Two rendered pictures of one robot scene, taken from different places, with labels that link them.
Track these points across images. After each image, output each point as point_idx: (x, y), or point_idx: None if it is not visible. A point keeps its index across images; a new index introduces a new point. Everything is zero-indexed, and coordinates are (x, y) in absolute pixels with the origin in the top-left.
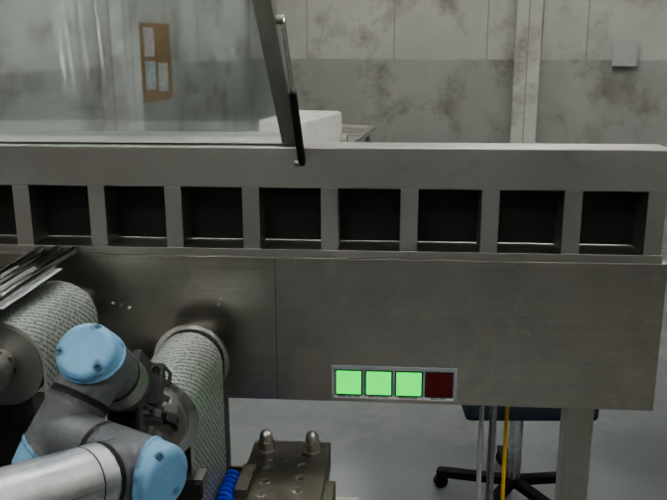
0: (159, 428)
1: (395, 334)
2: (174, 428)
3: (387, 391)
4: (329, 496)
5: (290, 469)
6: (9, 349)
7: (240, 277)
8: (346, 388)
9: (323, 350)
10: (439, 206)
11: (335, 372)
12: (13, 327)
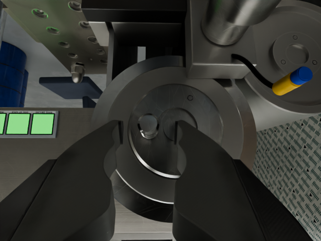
0: (95, 184)
1: (0, 165)
2: (26, 192)
3: (11, 117)
4: (22, 25)
5: (80, 51)
6: None
7: (124, 213)
8: (44, 118)
9: (61, 149)
10: None
11: (51, 132)
12: None
